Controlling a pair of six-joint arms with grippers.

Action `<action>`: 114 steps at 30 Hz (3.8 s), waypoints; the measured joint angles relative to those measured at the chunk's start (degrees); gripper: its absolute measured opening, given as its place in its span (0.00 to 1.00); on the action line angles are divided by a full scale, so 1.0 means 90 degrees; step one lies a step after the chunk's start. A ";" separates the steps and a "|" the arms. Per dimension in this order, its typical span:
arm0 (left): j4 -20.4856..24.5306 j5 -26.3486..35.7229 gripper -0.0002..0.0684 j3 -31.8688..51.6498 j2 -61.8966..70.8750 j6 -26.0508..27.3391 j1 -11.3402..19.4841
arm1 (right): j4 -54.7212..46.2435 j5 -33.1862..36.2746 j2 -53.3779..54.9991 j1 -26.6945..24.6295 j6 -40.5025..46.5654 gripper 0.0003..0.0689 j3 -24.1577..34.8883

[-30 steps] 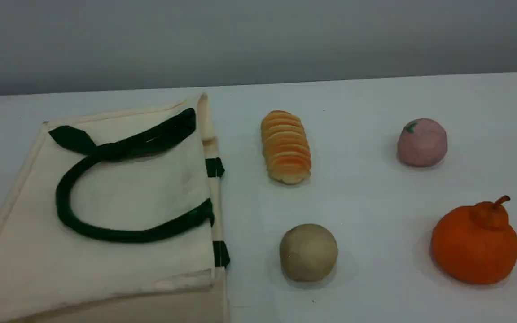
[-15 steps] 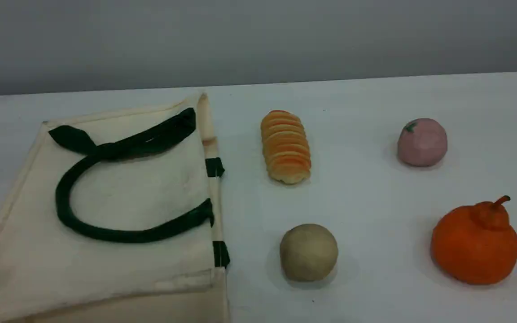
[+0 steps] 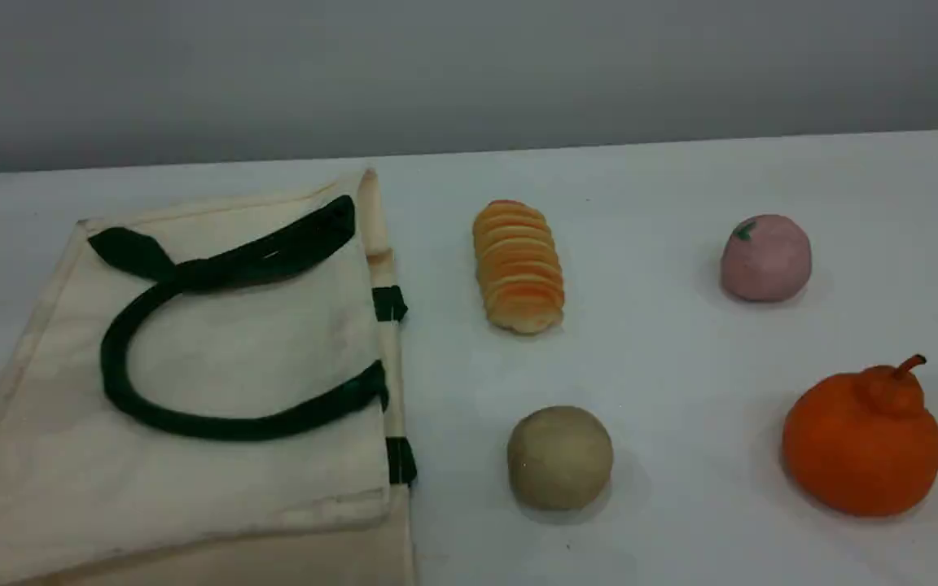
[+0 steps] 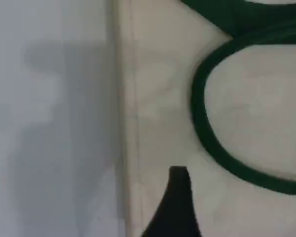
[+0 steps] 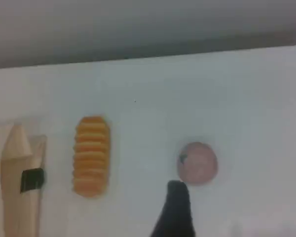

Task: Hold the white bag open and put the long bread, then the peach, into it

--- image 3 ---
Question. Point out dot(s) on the long ridged orange bread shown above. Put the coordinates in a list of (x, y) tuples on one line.
[(519, 268)]

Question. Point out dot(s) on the pink peach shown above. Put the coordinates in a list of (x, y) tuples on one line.
[(766, 260)]

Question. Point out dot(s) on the beige round ball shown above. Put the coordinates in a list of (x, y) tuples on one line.
[(560, 460)]

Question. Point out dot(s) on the orange tangerine with stem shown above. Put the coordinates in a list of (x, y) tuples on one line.
[(860, 448)]

